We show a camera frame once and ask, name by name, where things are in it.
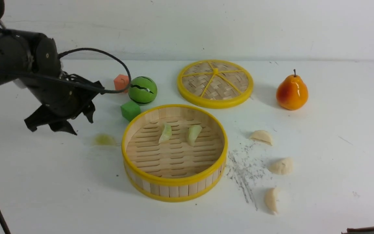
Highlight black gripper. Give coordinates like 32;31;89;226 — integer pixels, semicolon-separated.
24;74;104;135

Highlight green dumpling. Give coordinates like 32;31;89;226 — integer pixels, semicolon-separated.
158;123;172;144
93;134;117;146
186;124;202;147

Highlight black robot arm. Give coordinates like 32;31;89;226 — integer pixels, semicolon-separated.
0;28;98;135

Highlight yellow-rimmed bamboo steamer tray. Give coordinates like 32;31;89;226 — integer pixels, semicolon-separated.
121;105;228;202

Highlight yellow-rimmed woven steamer lid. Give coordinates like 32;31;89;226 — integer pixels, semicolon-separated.
177;59;254;109

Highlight green foam cube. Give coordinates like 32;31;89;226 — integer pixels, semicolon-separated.
120;100;141;122

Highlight orange foam cube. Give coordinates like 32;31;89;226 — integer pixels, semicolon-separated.
113;74;129;91

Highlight green toy watermelon ball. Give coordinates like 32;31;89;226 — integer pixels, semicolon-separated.
128;76;158;105

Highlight white dumpling upper right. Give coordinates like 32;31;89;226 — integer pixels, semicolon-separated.
249;129;273;146

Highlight white dumpling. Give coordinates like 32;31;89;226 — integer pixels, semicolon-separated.
249;129;273;146
268;157;294;175
264;188;280;215

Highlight white dumpling lower right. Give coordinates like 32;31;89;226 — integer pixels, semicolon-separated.
264;188;280;215

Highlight white dumpling middle right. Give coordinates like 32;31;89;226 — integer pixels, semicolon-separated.
268;157;294;175

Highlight orange toy pear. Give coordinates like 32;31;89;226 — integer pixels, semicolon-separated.
276;69;309;111

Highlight black cable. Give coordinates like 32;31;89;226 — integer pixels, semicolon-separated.
0;0;132;234

